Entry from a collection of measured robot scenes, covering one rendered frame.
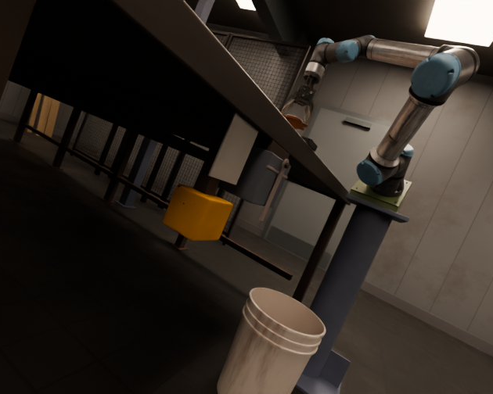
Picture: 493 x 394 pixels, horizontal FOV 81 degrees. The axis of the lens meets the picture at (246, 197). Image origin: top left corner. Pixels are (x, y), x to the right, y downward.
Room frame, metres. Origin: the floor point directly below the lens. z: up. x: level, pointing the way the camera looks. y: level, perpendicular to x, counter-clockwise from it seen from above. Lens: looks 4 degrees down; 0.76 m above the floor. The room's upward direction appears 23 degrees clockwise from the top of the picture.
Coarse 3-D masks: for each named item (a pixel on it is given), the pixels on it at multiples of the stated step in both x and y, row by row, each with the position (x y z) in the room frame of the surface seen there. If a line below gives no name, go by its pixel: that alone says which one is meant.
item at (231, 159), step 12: (240, 120) 0.52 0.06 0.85; (228, 132) 0.50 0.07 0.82; (240, 132) 0.54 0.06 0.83; (252, 132) 0.57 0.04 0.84; (228, 144) 0.52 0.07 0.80; (240, 144) 0.55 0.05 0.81; (252, 144) 0.59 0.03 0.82; (216, 156) 0.51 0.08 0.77; (228, 156) 0.53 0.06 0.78; (240, 156) 0.57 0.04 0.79; (216, 168) 0.51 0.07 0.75; (228, 168) 0.55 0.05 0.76; (240, 168) 0.58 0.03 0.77; (228, 180) 0.56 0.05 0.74
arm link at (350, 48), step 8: (352, 40) 1.12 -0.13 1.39; (328, 48) 1.18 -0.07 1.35; (336, 48) 1.14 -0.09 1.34; (344, 48) 1.11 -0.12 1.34; (352, 48) 1.12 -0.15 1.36; (360, 48) 1.17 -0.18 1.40; (328, 56) 1.18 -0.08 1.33; (336, 56) 1.15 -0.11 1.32; (344, 56) 1.13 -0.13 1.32; (352, 56) 1.13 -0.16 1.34
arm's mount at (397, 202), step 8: (360, 184) 1.40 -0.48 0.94; (408, 184) 1.39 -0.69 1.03; (352, 192) 1.38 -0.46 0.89; (360, 192) 1.36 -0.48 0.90; (368, 192) 1.35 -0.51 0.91; (368, 200) 1.34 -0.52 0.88; (376, 200) 1.32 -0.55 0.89; (384, 200) 1.31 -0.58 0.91; (392, 200) 1.31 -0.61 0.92; (400, 200) 1.30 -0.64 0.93; (392, 208) 1.29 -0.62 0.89
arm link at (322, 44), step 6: (318, 42) 1.23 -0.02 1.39; (324, 42) 1.21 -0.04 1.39; (330, 42) 1.21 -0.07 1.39; (318, 48) 1.22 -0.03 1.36; (324, 48) 1.19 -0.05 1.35; (312, 54) 1.24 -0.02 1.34; (318, 54) 1.21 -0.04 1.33; (312, 60) 1.22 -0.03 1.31; (318, 60) 1.21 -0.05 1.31; (324, 60) 1.21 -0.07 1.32; (324, 66) 1.23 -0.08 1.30
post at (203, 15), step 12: (204, 0) 2.84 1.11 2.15; (204, 12) 2.86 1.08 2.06; (144, 144) 2.86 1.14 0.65; (156, 144) 2.91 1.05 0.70; (144, 156) 2.84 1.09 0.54; (132, 168) 2.87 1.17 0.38; (144, 168) 2.89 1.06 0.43; (132, 180) 2.85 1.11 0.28; (132, 192) 2.87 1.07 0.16; (120, 204) 2.81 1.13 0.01; (132, 204) 2.92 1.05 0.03
